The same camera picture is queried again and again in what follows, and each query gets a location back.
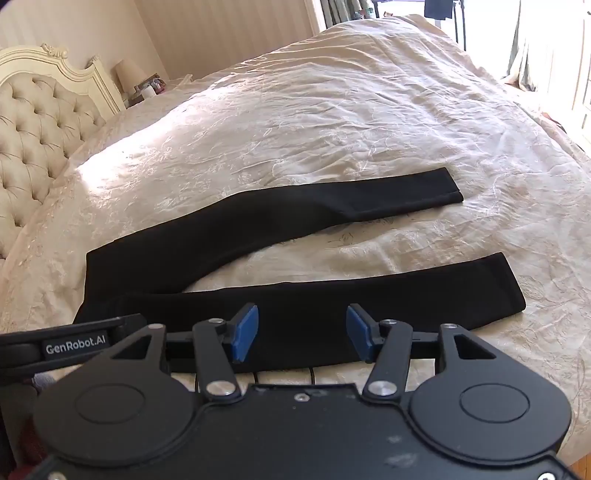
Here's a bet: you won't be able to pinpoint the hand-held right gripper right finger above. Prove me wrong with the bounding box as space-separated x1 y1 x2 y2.
346 302 499 400

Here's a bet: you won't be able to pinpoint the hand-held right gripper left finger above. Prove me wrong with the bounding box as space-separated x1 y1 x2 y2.
109 302 260 401

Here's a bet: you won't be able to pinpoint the black pants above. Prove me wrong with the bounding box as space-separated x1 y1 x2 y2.
73 167 528 372

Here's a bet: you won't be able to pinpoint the cream embroidered bedspread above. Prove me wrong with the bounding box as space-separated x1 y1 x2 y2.
0 14 591 462

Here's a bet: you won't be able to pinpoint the cream tufted headboard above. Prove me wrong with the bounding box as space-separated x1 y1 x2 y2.
0 44 126 260

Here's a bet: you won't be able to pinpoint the bedside table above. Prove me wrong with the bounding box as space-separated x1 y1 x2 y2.
127 75 194 109

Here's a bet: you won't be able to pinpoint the beige table lamp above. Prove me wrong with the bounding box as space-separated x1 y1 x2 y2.
114 58 147 94

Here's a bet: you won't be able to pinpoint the patterned curtain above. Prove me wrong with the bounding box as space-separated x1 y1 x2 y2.
318 0 376 34

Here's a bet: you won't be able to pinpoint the sheer curtain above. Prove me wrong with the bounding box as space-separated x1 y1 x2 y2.
502 25 557 89

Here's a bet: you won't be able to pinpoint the black stand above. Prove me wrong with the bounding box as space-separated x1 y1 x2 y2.
454 0 470 52

